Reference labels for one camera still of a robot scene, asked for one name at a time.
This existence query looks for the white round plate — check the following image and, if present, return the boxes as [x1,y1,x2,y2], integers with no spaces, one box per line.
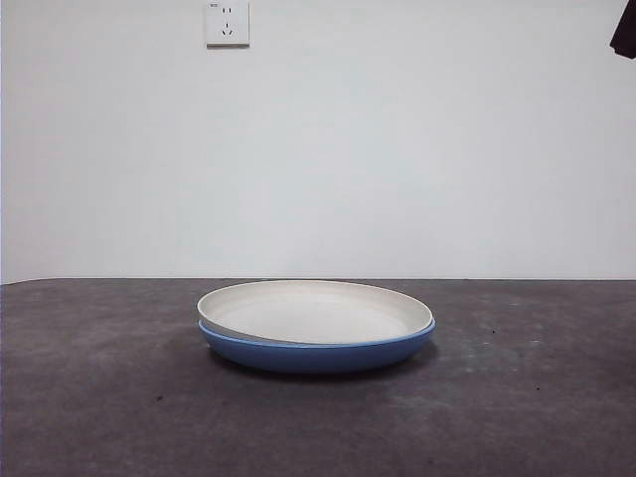
[197,279,432,345]

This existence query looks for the white wall power socket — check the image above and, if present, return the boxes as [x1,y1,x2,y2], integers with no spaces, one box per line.
[206,0,251,50]

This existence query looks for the blue round plate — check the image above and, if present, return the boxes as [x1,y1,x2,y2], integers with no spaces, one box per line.
[198,317,437,375]

